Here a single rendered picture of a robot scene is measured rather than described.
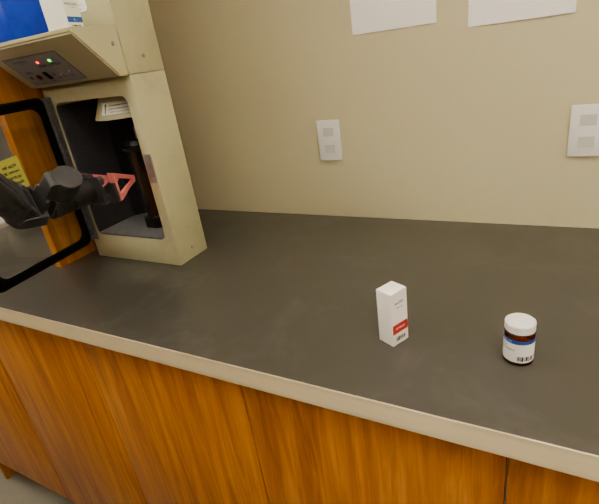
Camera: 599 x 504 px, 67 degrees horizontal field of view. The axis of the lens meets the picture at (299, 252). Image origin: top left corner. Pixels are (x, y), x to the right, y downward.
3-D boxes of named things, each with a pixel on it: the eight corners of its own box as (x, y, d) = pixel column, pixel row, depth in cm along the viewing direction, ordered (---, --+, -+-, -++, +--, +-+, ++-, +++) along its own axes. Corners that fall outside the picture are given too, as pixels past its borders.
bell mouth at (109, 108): (132, 110, 129) (127, 90, 127) (179, 106, 121) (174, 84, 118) (80, 123, 115) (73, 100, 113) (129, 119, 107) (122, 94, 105)
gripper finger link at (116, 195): (116, 164, 113) (84, 176, 106) (136, 163, 109) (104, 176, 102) (125, 190, 116) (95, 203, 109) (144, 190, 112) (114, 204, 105)
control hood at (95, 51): (40, 88, 115) (25, 44, 111) (130, 74, 100) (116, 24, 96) (-5, 95, 106) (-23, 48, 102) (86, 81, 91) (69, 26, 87)
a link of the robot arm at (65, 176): (2, 196, 96) (18, 230, 94) (10, 162, 88) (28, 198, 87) (60, 189, 105) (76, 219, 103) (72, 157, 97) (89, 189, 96)
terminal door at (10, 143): (92, 242, 130) (41, 96, 114) (-4, 296, 105) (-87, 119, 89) (90, 242, 131) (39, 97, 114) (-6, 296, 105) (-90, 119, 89)
